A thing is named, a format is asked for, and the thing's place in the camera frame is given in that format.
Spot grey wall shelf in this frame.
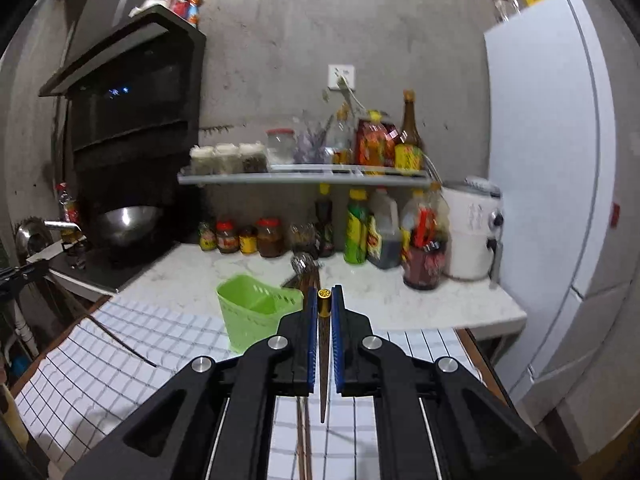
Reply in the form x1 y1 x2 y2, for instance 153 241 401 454
177 165 434 188

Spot green yellow-capped bottle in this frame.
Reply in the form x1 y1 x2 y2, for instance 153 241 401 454
344 188 369 264

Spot black range hood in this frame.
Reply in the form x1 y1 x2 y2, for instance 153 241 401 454
38 5 207 261

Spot tall brown sauce bottle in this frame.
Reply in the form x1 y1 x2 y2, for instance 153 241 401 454
395 89 423 171

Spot white refrigerator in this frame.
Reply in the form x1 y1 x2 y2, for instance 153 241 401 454
485 0 625 401

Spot white checkered table mat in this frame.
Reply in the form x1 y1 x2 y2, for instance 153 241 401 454
14 294 485 480

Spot white wall socket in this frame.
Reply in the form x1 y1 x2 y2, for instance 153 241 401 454
326 64 356 91

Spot green plastic utensil basket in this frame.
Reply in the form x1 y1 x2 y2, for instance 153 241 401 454
216 274 304 354

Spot white rice cooker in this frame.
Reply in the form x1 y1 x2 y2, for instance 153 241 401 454
442 177 504 284

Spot red-lidded jar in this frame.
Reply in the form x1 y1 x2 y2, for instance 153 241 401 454
256 217 285 258

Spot metal spoon in basket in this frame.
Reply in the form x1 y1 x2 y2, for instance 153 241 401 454
288 252 320 301

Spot steel wok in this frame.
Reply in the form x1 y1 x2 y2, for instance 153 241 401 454
94 206 160 247

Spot dark soy sauce jug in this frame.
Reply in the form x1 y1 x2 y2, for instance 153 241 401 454
367 188 402 270

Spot brown gold-capped chopstick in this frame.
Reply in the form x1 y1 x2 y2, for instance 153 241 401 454
318 288 332 422

